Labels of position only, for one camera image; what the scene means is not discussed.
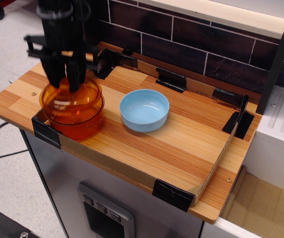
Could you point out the orange transparent pot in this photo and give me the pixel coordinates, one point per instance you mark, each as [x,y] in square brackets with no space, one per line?
[77,122]

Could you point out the grey control panel with buttons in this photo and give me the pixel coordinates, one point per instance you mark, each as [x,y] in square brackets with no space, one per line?
[105,218]

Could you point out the black upright post right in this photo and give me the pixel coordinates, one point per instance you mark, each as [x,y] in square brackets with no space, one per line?
[272,78]

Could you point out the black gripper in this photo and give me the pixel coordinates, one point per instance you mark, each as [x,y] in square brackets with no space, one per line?
[68,44]

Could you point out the orange transparent pot lid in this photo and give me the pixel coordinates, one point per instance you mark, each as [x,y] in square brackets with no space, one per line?
[61,102]

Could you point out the cardboard fence with black tape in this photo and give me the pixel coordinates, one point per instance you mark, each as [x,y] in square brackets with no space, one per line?
[191,162]

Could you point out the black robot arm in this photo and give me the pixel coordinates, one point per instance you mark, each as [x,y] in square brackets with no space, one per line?
[63,4]

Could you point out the white sink drainboard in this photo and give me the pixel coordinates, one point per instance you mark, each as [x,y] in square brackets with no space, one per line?
[272,121]

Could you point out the light blue bowl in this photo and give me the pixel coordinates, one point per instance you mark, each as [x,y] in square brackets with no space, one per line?
[144,110]

